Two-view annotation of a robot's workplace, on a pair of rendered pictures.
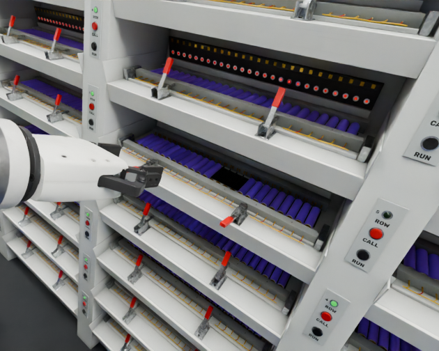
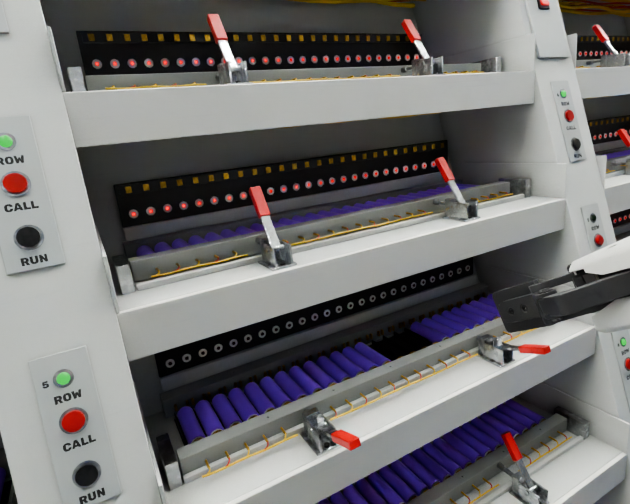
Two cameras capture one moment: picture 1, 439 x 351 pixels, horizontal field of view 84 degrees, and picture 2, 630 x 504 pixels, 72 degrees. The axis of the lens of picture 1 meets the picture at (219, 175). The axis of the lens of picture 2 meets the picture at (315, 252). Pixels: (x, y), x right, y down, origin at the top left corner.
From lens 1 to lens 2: 0.58 m
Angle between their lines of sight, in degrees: 55
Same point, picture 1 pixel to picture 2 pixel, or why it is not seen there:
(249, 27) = (395, 94)
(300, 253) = (565, 328)
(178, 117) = (354, 268)
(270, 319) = (597, 455)
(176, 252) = not seen: outside the picture
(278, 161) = (501, 234)
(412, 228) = (606, 217)
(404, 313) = not seen: outside the picture
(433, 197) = (597, 183)
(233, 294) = (555, 484)
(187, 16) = (295, 100)
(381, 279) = not seen: hidden behind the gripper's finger
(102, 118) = (137, 424)
